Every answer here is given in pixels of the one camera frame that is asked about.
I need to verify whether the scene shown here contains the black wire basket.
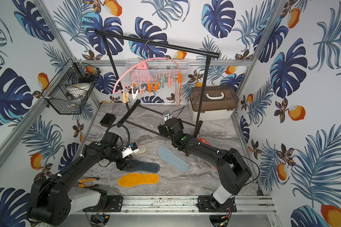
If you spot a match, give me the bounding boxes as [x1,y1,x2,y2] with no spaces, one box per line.
[41,59,101,115]

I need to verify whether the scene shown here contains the yellow handled pliers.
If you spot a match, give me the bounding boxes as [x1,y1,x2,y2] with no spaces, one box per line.
[74,177,100,189]

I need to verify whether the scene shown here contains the clear wall shelf basket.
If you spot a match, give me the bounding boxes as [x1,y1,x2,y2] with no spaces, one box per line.
[126,58,189,83]

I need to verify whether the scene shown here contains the orange shoe insole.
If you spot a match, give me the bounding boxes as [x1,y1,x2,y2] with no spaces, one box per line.
[135,145,147,155]
[118,173,159,187]

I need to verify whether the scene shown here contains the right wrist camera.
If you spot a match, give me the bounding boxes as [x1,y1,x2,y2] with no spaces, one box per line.
[163,110,172,122]

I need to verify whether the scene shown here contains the small black box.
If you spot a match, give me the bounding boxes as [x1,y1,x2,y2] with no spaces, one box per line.
[100,113,116,128]

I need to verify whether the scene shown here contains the dark grey shoe insole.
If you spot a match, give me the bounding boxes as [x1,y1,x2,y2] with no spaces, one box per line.
[126,159,161,174]

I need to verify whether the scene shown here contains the pink triangle item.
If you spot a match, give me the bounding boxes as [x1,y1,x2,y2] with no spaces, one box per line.
[129,61,151,83]

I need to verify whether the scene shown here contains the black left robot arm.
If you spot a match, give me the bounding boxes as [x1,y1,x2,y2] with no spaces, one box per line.
[27,130,139,226]

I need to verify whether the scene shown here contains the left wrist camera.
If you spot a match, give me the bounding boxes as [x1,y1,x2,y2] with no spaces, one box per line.
[121,142,139,158]

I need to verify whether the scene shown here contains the brown lid storage box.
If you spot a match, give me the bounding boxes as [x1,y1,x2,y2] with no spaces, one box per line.
[189,85,239,122]

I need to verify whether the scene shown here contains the black garment rack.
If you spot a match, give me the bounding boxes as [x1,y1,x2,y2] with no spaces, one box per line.
[94,29,221,157]

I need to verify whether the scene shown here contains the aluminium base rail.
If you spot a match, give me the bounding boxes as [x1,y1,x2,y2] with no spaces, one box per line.
[98,195,277,215]

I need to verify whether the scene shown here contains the red shoe insole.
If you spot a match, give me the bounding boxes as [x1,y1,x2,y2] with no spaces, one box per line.
[197,138,210,147]
[175,82,181,107]

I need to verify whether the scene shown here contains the white shoe insole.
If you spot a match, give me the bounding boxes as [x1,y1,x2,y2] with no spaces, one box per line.
[158,147,189,172]

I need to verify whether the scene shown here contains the pink clip hanger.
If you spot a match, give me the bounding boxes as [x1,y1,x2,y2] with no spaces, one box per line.
[111,57,188,106]

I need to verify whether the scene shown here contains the white bowl in basket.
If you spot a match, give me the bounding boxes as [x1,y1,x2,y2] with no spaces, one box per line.
[66,83,91,98]

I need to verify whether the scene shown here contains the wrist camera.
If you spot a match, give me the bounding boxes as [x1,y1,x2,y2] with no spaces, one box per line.
[121,142,139,158]
[163,110,172,122]

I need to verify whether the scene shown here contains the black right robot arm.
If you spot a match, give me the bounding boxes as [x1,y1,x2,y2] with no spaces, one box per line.
[158,118,258,212]

